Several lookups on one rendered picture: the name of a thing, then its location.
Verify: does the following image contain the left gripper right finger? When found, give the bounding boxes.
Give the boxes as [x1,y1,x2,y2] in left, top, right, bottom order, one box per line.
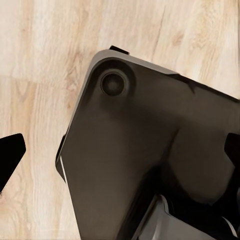
[224,132,240,173]

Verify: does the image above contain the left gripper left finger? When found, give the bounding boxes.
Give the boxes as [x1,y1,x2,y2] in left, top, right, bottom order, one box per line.
[0,133,26,193]

